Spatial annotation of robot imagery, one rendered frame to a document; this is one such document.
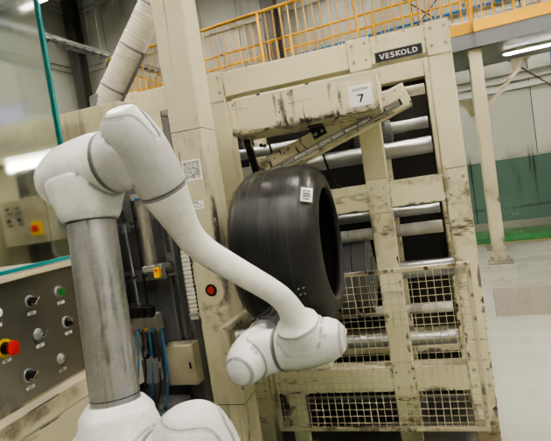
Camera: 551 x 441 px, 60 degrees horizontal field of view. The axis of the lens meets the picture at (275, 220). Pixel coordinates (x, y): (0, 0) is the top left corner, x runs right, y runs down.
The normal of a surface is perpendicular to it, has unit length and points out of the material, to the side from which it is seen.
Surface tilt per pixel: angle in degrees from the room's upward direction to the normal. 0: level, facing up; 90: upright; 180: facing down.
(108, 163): 107
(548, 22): 90
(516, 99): 90
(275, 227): 70
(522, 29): 90
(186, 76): 90
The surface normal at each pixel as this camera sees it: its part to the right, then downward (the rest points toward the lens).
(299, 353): -0.23, 0.37
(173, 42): -0.28, 0.09
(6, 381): 0.95, -0.13
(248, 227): -0.32, -0.29
